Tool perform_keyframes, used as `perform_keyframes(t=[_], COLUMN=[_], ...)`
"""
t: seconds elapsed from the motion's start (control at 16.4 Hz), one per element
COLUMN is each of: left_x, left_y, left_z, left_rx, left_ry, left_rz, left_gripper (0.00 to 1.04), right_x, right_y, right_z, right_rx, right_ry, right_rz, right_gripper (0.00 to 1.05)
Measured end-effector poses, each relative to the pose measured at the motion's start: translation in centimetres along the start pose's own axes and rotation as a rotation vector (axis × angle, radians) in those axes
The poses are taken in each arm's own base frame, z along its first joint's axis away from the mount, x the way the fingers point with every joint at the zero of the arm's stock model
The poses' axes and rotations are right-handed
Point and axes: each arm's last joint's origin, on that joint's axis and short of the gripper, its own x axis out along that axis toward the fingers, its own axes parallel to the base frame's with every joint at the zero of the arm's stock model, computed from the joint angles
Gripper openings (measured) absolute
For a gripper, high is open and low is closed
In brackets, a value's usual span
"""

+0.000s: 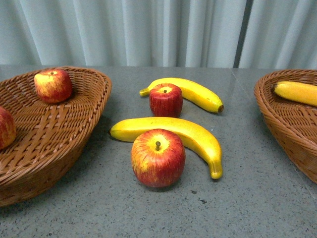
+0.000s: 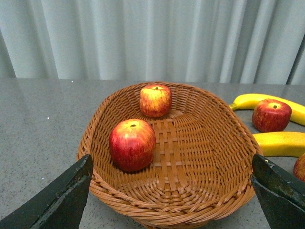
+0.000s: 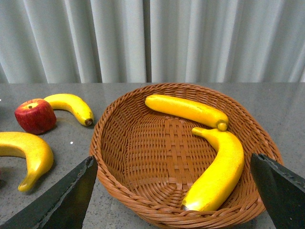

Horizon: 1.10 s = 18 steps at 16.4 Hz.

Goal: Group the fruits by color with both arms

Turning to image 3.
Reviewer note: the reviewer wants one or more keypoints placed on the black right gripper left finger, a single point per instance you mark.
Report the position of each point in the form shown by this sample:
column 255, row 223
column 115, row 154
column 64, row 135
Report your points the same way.
column 64, row 205

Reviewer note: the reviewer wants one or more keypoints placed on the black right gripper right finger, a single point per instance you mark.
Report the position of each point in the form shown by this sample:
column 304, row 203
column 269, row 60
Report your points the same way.
column 281, row 190

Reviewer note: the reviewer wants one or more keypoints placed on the red apple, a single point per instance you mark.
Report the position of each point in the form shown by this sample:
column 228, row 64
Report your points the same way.
column 36, row 116

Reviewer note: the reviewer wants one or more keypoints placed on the curved yellow banana in basket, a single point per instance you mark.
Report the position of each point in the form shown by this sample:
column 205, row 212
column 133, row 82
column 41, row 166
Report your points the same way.
column 218, row 181

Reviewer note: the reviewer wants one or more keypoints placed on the brown wicker basket right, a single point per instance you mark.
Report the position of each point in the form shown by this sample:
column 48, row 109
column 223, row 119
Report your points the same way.
column 148, row 160

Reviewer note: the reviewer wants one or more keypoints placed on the straight yellow banana in basket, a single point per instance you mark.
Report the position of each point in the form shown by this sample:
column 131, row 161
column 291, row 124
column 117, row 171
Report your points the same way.
column 188, row 109

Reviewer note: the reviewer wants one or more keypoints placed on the white curtain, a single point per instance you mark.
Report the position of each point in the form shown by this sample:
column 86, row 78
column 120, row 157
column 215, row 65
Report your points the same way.
column 141, row 41

